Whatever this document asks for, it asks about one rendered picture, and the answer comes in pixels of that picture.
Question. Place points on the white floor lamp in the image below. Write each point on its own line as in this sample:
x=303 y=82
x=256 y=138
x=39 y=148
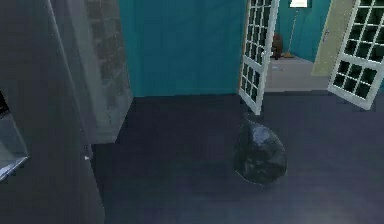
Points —
x=294 y=26

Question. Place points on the grey cabinet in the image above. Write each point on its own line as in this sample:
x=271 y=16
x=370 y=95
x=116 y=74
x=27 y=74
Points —
x=103 y=70

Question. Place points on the black garbage bag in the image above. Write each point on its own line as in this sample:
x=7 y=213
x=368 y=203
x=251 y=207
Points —
x=260 y=153

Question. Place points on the white glass-paned door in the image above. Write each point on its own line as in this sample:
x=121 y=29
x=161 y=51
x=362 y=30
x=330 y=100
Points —
x=361 y=53
x=256 y=56

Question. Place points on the cream room door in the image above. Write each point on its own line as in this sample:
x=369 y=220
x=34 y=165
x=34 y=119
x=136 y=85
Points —
x=331 y=40

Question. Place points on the brown teddy bear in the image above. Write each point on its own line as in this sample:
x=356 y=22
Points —
x=276 y=45

